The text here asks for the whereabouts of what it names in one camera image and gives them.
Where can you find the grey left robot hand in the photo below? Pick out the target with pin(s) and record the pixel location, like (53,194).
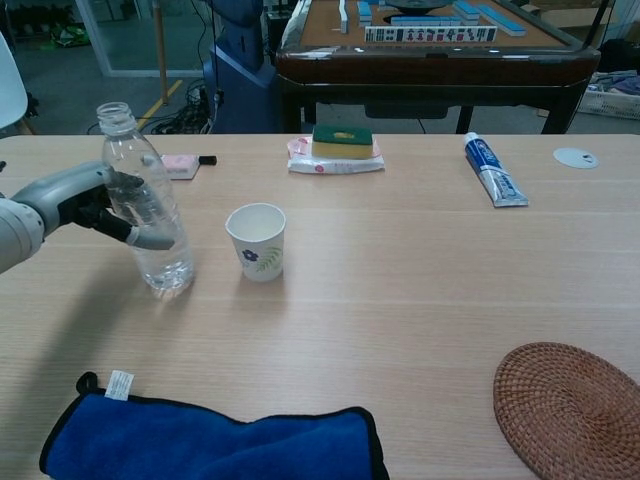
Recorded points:
(60,192)

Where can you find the pink eraser block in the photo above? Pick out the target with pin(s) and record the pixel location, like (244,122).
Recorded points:
(182,167)

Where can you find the clear plastic water bottle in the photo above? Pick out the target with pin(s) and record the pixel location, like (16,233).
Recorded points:
(160,270)

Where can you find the wooden pole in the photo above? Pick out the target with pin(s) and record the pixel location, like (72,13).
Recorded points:
(161,60)

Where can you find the blue mahjong tile row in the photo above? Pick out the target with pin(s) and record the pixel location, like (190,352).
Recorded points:
(364,12)
(502,21)
(425,20)

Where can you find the white chair wooden legs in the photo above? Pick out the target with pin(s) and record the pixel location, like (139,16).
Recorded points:
(10,90)

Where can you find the dark wood mahjong table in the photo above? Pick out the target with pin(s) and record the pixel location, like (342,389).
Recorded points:
(430,65)

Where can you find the black marker pen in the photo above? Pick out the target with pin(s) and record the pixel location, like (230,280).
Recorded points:
(207,160)

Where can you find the blue chair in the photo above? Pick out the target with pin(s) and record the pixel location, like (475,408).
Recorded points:
(240,85)

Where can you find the round woven rattan coaster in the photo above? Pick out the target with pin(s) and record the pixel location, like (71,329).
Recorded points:
(565,410)

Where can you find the black bag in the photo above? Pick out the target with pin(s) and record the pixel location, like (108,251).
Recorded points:
(620,55)

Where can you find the clothes pile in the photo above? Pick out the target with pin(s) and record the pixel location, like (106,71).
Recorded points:
(620,82)

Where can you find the blue white toothpaste tube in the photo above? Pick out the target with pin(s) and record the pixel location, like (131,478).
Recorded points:
(492,167)

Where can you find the white plastic basket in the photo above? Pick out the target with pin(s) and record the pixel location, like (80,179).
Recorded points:
(610,105)

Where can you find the face-up mahjong tile row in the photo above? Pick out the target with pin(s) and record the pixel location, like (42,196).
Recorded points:
(430,34)

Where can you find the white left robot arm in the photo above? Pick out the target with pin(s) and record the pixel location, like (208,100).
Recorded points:
(15,235)

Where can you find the flower print paper cup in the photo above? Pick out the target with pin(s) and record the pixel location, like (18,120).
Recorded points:
(260,260)

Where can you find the green yellow sponge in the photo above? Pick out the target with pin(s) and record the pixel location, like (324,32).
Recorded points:
(342,147)

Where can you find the white pink wipes pack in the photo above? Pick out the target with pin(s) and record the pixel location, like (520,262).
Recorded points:
(330,168)

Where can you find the green bag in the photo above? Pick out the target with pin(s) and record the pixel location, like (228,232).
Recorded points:
(65,37)

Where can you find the blue microfiber cloth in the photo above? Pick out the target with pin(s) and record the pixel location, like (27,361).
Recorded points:
(200,445)

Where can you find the white floor power strip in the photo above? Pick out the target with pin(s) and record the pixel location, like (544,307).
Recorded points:
(196,96)

